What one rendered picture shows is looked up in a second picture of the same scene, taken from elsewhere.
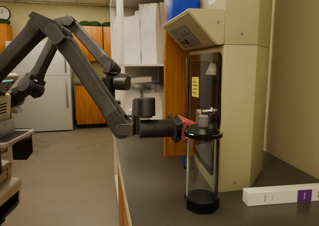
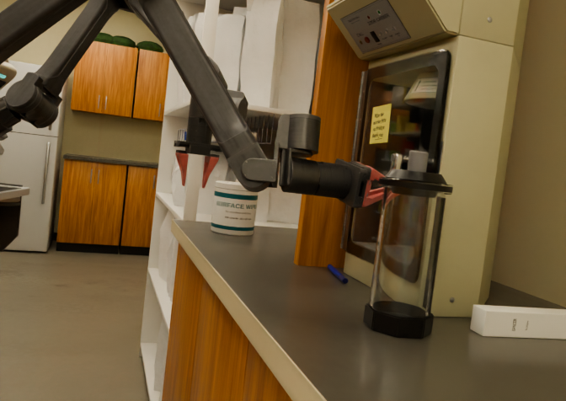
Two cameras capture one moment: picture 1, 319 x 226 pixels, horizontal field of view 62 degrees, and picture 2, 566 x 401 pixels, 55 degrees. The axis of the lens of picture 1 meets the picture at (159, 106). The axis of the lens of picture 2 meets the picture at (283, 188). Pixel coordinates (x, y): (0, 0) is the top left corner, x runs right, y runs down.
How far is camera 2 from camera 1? 24 cm
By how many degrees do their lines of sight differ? 8
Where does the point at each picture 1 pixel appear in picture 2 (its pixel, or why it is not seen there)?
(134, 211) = (271, 323)
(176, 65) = (339, 89)
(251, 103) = (494, 151)
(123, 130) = (258, 171)
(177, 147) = (323, 249)
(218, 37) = (451, 19)
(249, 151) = (483, 242)
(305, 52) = not seen: outside the picture
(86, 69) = (194, 49)
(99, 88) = (216, 87)
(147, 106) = (308, 130)
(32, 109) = not seen: outside the picture
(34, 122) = not seen: outside the picture
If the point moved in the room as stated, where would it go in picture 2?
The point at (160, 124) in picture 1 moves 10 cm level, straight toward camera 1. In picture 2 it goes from (328, 168) to (340, 170)
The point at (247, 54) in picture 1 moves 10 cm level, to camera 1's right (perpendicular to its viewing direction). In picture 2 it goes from (494, 61) to (550, 68)
